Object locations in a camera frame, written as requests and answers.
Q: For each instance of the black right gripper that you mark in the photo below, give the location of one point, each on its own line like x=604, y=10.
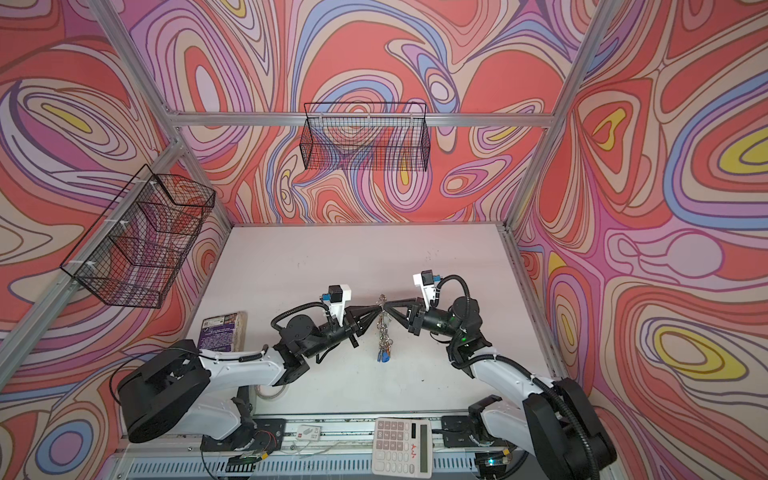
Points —
x=415, y=308

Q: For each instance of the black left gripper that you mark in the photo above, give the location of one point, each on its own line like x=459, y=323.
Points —
x=354, y=316

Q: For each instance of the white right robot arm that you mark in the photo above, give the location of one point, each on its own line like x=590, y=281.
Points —
x=551, y=420

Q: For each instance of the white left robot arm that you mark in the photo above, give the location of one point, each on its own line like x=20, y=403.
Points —
x=185, y=390

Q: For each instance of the white tape roll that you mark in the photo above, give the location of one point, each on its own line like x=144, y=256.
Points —
x=269, y=393

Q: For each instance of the white staples box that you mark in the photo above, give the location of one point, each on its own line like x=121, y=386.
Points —
x=309, y=433

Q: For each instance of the white calculator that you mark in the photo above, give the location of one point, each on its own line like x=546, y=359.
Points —
x=402, y=448

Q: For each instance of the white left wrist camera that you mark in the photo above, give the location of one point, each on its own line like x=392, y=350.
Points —
x=335, y=299

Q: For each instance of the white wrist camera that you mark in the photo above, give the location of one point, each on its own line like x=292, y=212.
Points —
x=428, y=282
x=335, y=299

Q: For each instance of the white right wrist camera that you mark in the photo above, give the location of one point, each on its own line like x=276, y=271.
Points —
x=428, y=282

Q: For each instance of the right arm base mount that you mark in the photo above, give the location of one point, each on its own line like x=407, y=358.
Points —
x=500, y=461

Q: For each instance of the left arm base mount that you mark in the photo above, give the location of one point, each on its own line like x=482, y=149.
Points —
x=256, y=435

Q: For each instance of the black wire basket back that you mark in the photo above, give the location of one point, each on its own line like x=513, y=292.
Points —
x=365, y=136

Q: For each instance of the black wire basket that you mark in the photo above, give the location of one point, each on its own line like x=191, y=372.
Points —
x=132, y=255
x=365, y=136

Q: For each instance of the black wire basket left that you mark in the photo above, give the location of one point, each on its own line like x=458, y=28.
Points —
x=132, y=255

